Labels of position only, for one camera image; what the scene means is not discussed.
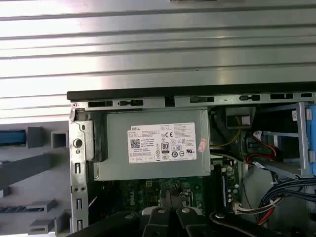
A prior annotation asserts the white red wire bundle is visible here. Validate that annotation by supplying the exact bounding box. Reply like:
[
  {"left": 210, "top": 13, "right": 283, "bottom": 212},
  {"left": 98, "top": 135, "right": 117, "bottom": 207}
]
[{"left": 209, "top": 144, "right": 277, "bottom": 166}]

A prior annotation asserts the black open PC case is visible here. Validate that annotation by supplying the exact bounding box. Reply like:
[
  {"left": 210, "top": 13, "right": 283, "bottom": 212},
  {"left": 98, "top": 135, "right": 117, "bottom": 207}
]
[{"left": 66, "top": 83, "right": 316, "bottom": 237}]

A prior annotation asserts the grey optical drive cage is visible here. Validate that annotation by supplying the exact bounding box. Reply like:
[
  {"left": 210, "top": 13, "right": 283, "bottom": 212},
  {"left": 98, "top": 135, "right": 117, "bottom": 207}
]
[{"left": 246, "top": 101, "right": 316, "bottom": 181}]

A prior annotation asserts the yellow black wire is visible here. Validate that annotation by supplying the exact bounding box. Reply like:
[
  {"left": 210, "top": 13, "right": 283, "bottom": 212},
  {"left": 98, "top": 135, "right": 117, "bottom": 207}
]
[{"left": 214, "top": 116, "right": 242, "bottom": 152}]

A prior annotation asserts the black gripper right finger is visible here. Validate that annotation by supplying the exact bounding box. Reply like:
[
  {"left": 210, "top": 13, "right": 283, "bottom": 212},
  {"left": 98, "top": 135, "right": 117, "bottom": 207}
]
[{"left": 170, "top": 190, "right": 275, "bottom": 237}]

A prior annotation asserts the grey power supply unit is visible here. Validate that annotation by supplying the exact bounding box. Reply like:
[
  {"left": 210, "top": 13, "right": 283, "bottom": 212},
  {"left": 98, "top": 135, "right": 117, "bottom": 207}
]
[{"left": 93, "top": 107, "right": 212, "bottom": 182}]

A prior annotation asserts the green motherboard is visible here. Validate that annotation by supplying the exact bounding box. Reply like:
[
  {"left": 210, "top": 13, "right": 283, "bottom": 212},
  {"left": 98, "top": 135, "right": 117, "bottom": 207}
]
[{"left": 87, "top": 158, "right": 242, "bottom": 224}]

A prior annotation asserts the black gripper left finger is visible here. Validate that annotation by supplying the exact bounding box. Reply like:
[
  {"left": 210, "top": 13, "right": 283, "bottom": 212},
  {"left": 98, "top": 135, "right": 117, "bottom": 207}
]
[{"left": 71, "top": 190, "right": 173, "bottom": 237}]

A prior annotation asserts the grey parts rack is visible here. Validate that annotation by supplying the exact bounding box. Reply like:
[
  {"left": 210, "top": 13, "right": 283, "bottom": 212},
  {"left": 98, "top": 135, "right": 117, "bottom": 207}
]
[{"left": 0, "top": 120, "right": 73, "bottom": 237}]

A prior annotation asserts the blue plastic drive latch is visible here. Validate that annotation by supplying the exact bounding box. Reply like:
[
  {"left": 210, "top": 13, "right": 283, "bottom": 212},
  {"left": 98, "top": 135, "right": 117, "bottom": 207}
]
[{"left": 304, "top": 105, "right": 316, "bottom": 176}]

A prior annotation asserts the black cable bundle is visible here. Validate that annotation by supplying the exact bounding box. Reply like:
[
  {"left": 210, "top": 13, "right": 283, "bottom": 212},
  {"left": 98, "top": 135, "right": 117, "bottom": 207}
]
[{"left": 255, "top": 177, "right": 316, "bottom": 225}]

